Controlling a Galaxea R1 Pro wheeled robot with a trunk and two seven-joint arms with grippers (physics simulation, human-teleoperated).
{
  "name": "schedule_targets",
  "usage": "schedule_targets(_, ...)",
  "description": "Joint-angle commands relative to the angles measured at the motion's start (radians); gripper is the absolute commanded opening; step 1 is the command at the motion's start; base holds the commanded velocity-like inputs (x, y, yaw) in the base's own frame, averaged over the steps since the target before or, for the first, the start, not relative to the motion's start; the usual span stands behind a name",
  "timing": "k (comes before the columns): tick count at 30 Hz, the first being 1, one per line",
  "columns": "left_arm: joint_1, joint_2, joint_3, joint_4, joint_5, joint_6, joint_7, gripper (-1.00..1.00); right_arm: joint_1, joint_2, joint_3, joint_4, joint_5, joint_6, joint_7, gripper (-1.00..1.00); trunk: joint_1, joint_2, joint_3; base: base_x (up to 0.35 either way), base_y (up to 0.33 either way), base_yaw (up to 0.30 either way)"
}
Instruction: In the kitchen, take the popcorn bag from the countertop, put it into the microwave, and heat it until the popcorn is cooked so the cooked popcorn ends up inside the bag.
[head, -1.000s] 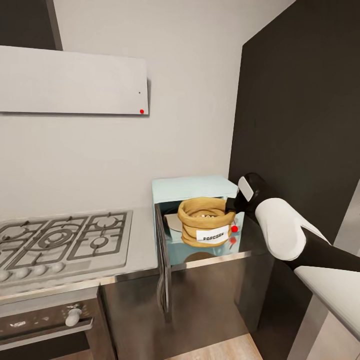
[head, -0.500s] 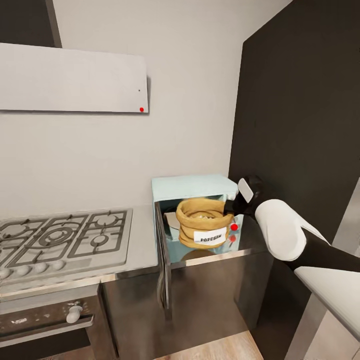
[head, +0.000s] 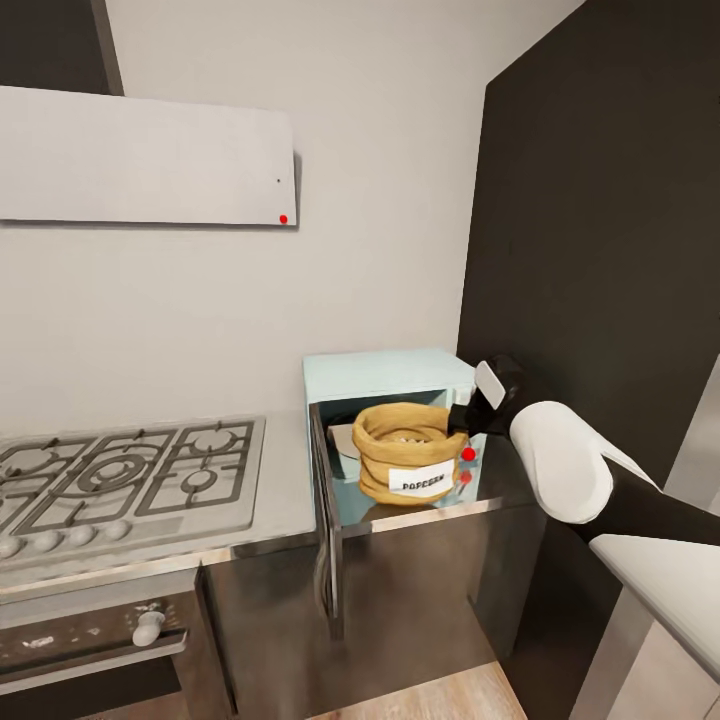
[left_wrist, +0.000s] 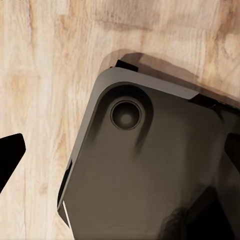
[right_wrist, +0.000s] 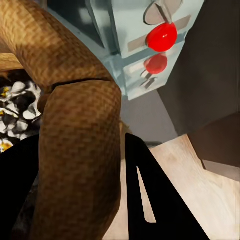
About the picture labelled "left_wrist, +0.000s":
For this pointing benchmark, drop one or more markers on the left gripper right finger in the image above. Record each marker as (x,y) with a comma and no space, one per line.
(232,149)

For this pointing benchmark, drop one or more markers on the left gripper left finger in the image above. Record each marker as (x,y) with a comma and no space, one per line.
(12,149)

